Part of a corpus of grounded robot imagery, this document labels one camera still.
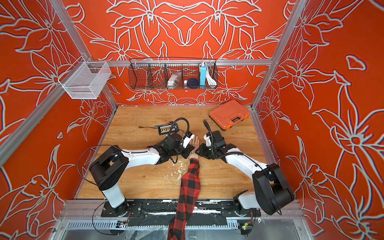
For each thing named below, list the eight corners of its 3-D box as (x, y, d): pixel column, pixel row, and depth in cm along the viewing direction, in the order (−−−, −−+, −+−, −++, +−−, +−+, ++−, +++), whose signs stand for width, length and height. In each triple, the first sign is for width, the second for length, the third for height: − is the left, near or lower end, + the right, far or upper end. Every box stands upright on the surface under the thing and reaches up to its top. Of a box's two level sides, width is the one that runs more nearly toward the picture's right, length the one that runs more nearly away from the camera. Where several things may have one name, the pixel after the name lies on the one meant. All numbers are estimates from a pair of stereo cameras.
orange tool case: (223, 132, 104) (224, 128, 100) (207, 116, 114) (208, 112, 110) (249, 116, 114) (252, 111, 110) (233, 102, 124) (234, 98, 120)
